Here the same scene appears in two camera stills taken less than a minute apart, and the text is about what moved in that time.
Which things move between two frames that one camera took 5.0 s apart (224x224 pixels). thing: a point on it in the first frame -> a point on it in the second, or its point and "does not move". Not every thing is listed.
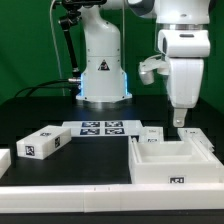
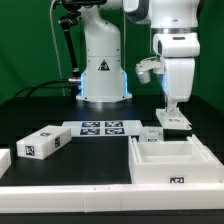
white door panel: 197,134 -> 173,120
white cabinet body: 171,162 does not move
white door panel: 153,134 does not move
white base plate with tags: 105,128 does not move
